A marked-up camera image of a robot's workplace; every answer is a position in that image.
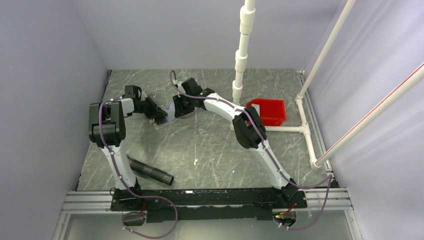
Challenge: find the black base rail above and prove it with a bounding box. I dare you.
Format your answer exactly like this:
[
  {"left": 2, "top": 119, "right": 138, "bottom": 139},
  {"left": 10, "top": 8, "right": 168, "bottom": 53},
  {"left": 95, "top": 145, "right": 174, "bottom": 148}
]
[{"left": 110, "top": 187, "right": 307, "bottom": 223}]

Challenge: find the silver VIP credit card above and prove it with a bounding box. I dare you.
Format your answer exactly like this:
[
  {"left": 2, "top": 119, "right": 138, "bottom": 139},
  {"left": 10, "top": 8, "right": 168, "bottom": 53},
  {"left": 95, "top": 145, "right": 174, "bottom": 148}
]
[{"left": 164, "top": 103, "right": 176, "bottom": 117}]

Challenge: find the black VIP credit card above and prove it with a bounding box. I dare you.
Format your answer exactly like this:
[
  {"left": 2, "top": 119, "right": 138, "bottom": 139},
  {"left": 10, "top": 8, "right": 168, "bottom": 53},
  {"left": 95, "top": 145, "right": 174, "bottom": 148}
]
[{"left": 153, "top": 115, "right": 169, "bottom": 130}]

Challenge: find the white PVC pipe frame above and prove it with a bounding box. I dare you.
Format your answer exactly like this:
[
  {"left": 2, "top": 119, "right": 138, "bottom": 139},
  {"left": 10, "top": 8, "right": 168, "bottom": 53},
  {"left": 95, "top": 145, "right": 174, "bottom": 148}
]
[{"left": 229, "top": 0, "right": 327, "bottom": 170}]

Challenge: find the purple cable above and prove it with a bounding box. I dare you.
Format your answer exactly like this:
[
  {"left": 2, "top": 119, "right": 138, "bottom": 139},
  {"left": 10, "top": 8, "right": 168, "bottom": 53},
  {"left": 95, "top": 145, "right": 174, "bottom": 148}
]
[
  {"left": 98, "top": 97, "right": 180, "bottom": 240},
  {"left": 168, "top": 69, "right": 334, "bottom": 232}
]

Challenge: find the white diagonal pole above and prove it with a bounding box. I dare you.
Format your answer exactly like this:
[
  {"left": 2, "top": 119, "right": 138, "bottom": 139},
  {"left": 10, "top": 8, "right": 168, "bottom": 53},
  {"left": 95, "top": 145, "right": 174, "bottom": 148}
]
[{"left": 296, "top": 0, "right": 356, "bottom": 101}]

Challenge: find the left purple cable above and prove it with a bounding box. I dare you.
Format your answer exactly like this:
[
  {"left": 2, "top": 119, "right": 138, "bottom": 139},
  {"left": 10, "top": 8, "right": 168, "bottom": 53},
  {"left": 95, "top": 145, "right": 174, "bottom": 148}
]
[{"left": 98, "top": 97, "right": 180, "bottom": 240}]

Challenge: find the black corrugated hose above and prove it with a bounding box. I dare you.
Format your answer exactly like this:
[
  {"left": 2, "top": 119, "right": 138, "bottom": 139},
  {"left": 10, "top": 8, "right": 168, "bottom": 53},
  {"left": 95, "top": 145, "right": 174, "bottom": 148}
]
[{"left": 127, "top": 157, "right": 175, "bottom": 187}]

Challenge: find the white pole with red stripe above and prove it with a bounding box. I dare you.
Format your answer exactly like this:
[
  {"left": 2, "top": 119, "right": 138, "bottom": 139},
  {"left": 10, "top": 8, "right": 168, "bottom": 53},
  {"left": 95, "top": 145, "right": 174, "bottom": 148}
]
[{"left": 310, "top": 63, "right": 424, "bottom": 169}]

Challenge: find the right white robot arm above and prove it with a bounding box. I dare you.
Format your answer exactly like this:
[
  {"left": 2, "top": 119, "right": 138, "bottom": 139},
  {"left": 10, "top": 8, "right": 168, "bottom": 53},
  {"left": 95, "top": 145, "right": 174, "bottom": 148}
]
[{"left": 170, "top": 77, "right": 299, "bottom": 208}]

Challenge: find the red plastic bin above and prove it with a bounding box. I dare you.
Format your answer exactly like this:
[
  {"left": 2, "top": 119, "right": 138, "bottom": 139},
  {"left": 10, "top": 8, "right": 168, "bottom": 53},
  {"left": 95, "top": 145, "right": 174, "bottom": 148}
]
[{"left": 246, "top": 98, "right": 287, "bottom": 127}]

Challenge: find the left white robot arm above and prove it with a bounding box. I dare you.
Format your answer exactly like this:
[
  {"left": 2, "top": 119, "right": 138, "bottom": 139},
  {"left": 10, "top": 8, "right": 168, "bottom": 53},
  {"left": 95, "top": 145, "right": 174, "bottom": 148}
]
[{"left": 88, "top": 85, "right": 168, "bottom": 210}]

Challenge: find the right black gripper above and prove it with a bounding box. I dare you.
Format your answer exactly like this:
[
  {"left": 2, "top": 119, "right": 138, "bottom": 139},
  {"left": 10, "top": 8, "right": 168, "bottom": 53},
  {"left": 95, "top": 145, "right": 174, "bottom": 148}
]
[{"left": 172, "top": 93, "right": 195, "bottom": 119}]

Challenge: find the white credit card stack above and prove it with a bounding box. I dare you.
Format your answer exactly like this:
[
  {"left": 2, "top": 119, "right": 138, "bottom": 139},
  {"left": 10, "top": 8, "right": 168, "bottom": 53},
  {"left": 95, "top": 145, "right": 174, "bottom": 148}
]
[{"left": 251, "top": 104, "right": 260, "bottom": 115}]

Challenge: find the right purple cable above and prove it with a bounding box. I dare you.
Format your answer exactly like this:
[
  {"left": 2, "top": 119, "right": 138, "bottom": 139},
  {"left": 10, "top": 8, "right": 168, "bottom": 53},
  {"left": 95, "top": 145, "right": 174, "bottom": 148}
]
[{"left": 168, "top": 69, "right": 334, "bottom": 232}]

